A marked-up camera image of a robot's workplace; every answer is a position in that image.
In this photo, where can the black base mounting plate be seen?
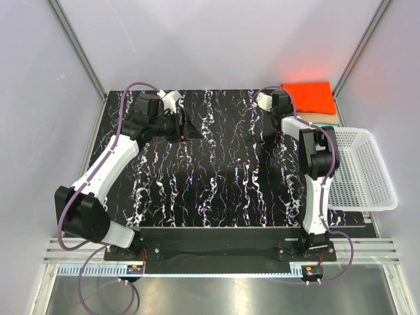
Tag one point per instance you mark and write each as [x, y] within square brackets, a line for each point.
[238, 251]

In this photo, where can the orange t shirt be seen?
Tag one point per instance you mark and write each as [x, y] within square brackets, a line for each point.
[312, 97]

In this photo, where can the folded brown t shirt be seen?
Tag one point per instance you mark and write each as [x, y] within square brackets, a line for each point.
[317, 118]

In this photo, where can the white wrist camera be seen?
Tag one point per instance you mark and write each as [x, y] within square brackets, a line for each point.
[263, 101]
[169, 100]

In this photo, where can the aluminium frame post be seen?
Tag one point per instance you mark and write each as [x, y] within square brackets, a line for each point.
[374, 23]
[76, 46]

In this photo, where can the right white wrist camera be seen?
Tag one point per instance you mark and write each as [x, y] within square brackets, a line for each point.
[263, 101]

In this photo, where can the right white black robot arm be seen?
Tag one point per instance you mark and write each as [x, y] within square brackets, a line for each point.
[318, 160]

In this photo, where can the left aluminium frame post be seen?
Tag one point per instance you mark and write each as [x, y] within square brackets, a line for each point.
[76, 46]

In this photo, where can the aluminium rail beam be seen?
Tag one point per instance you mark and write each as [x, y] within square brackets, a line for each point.
[366, 251]

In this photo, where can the white plastic basket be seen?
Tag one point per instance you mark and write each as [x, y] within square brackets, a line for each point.
[362, 182]

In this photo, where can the right aluminium frame post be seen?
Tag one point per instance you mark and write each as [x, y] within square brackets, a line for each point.
[374, 23]

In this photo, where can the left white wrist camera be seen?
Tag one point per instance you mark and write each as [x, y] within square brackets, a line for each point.
[169, 100]

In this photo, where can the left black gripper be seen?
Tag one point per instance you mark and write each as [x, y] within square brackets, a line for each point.
[191, 131]

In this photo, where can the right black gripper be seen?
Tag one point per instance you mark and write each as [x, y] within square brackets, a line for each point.
[291, 107]

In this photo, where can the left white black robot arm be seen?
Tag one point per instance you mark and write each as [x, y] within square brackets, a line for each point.
[80, 208]

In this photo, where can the white slotted cable duct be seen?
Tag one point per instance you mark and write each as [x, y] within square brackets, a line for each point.
[107, 270]

